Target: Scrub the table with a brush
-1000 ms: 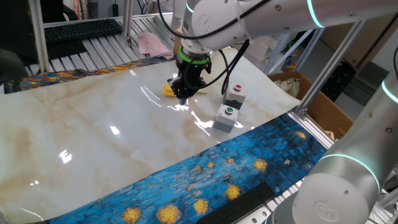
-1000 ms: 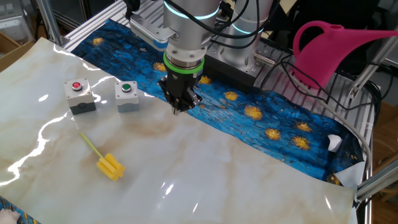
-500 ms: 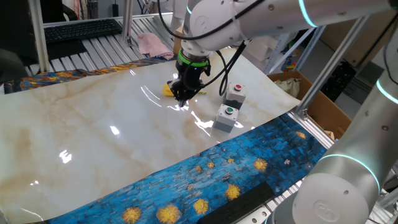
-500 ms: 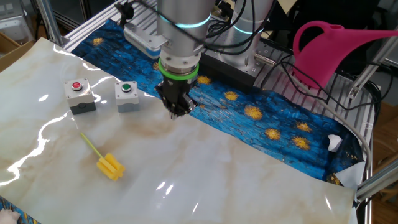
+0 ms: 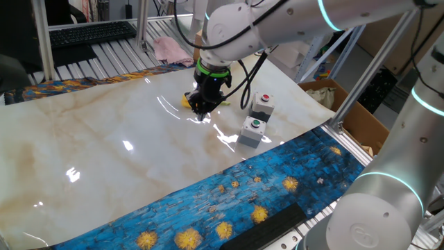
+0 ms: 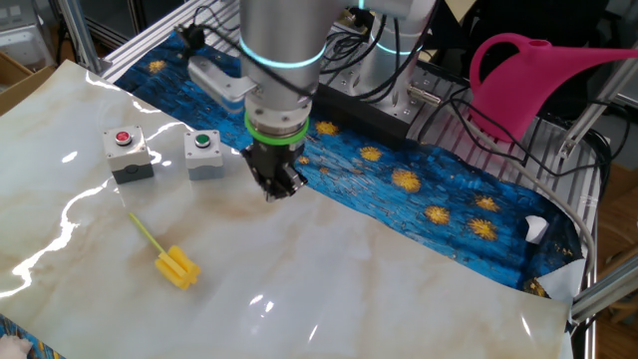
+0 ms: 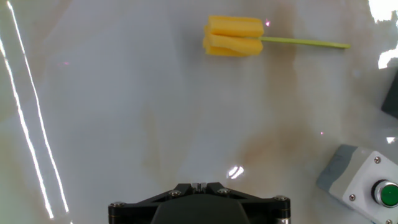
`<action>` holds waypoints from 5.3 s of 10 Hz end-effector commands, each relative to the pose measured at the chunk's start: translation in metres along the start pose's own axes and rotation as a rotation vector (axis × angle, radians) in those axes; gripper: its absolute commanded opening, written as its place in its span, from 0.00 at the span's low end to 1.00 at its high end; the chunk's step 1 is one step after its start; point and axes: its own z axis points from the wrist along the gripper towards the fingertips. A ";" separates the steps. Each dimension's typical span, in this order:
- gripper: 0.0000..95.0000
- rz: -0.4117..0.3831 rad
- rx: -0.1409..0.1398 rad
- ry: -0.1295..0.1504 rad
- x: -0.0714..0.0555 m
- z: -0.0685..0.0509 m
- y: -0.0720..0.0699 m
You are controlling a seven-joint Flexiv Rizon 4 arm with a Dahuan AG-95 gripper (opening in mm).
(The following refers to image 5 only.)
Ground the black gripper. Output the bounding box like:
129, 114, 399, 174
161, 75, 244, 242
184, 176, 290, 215
185, 71, 233, 122

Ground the yellow sponge brush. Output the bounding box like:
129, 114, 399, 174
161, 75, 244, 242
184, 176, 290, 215
180, 93, 232, 109

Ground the green push button box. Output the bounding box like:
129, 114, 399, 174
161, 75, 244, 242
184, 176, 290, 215
237, 116, 267, 149

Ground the red push button box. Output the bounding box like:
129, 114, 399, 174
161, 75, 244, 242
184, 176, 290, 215
248, 91, 275, 123

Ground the pink fluffy cloth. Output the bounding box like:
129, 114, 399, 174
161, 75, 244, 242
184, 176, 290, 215
153, 36, 195, 67

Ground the blue starry painting cloth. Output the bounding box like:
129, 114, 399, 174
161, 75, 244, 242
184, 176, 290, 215
3, 62, 365, 250

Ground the glossy marble pattern sheet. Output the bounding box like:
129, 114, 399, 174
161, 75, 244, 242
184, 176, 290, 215
0, 53, 336, 249

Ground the black computer keyboard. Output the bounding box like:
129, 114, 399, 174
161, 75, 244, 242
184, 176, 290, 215
48, 20, 138, 49

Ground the black flat pad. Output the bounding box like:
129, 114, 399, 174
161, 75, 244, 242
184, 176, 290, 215
51, 44, 99, 69

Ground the white metal shelf rack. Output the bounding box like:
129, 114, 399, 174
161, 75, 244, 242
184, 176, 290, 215
294, 24, 367, 84

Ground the open cardboard box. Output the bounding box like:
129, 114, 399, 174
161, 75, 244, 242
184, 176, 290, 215
298, 78, 390, 156

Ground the black perforated crate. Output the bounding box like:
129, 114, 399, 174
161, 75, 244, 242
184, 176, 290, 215
357, 67, 399, 115

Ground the large brown cardboard box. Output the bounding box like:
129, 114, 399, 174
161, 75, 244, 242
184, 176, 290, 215
357, 20, 444, 76

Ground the black computer monitor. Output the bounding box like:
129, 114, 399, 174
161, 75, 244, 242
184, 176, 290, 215
0, 0, 44, 76

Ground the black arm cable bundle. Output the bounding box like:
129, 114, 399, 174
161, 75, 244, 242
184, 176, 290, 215
173, 0, 289, 110

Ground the aluminium frame post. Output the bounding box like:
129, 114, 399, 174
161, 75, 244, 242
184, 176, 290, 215
135, 0, 151, 51
327, 10, 417, 135
30, 0, 57, 83

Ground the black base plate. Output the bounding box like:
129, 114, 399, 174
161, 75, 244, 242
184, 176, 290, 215
219, 202, 308, 250

